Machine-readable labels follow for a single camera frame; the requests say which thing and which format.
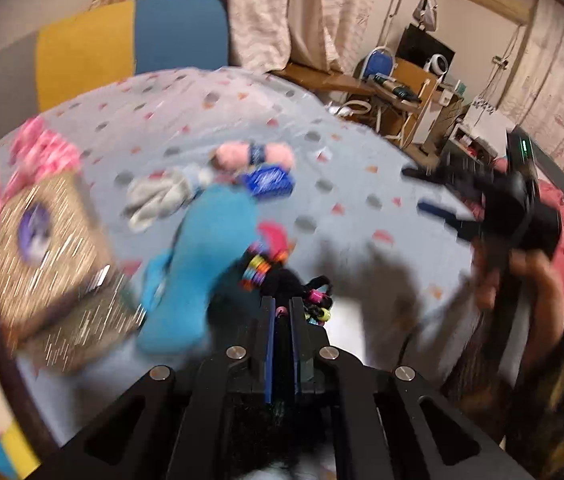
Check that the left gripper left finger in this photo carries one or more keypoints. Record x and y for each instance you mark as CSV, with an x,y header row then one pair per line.
x,y
266,331

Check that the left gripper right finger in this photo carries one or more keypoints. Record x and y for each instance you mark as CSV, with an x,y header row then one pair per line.
x,y
298,342

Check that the pink dishcloth blue band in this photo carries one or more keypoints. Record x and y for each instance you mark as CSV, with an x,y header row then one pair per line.
x,y
238,155

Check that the white knitted sock blue band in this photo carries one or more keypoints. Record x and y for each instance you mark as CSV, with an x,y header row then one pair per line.
x,y
160,195

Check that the person's right hand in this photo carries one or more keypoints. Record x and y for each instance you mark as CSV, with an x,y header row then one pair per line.
x,y
540,288

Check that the white shelf unit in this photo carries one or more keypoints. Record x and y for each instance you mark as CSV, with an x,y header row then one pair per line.
x,y
481,134

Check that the blue plush toy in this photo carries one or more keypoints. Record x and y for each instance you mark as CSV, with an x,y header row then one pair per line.
x,y
218,227

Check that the patterned grey tablecloth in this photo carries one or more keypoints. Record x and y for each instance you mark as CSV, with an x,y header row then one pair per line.
x,y
399,275

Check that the blue tissue packet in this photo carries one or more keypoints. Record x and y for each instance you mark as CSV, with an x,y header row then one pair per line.
x,y
268,182

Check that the wooden desk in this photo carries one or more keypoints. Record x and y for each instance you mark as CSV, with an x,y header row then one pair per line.
x,y
435,97

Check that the black monitor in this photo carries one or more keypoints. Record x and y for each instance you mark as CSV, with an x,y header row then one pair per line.
x,y
417,47

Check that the blue folding chair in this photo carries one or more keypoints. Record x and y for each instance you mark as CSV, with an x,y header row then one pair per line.
x,y
377,71

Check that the gold ornate tissue box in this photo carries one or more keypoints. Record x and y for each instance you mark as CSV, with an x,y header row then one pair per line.
x,y
64,300

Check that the wooden side table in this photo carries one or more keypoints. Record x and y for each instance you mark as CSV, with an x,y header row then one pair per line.
x,y
316,81

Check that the pink spotted plush toy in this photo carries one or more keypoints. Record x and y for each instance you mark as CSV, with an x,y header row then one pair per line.
x,y
36,152

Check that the grey yellow blue chair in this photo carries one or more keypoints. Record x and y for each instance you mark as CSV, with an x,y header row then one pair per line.
x,y
92,49

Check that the white ring fan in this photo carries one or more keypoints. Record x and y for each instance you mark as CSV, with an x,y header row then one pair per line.
x,y
437,65

